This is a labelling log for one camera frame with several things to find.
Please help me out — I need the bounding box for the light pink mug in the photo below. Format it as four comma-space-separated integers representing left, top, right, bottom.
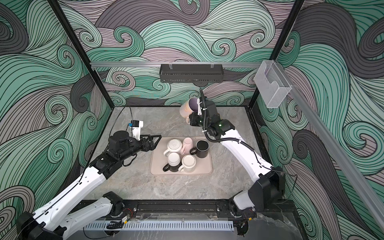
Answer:
180, 138, 194, 156

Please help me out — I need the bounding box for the cream white mug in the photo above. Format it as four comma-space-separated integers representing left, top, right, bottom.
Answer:
178, 155, 197, 173

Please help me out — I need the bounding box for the black mug white base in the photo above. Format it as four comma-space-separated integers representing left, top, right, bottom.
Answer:
163, 153, 181, 173

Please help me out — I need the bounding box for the beige pink ribbed mug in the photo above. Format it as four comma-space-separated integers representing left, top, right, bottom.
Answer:
180, 98, 199, 124

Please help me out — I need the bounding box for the white ribbed mug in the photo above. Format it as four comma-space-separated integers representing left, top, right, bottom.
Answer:
164, 139, 183, 157

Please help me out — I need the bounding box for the black wall tray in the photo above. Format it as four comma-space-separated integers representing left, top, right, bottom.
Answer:
159, 64, 224, 83

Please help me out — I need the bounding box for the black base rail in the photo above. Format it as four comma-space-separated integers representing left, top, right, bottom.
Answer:
74, 198, 259, 223

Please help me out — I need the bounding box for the white slotted cable duct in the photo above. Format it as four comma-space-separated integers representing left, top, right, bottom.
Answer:
85, 220, 235, 232

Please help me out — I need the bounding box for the beige silicone drying mat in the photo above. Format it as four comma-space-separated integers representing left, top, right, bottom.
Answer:
150, 137, 213, 176

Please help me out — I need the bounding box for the aluminium wall rail right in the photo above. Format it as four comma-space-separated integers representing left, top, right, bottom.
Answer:
275, 63, 384, 230

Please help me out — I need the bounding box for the aluminium wall rail back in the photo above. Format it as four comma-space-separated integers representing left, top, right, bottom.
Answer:
90, 61, 262, 69

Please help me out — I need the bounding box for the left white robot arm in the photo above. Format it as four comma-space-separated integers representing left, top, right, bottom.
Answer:
16, 131, 162, 240

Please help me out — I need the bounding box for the black corner frame post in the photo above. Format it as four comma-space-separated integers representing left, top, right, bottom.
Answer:
249, 1, 304, 109
47, 0, 115, 110

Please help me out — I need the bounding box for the black corner frame post right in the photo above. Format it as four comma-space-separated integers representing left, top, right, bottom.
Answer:
249, 1, 304, 109

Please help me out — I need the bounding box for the black corner frame post left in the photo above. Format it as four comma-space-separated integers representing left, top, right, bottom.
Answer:
47, 0, 115, 110

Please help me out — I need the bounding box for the aluminium wall rail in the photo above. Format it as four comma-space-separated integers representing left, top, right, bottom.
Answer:
275, 63, 384, 230
90, 61, 262, 69

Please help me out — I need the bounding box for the clear plastic wall bin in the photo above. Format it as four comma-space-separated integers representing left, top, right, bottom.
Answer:
254, 61, 292, 109

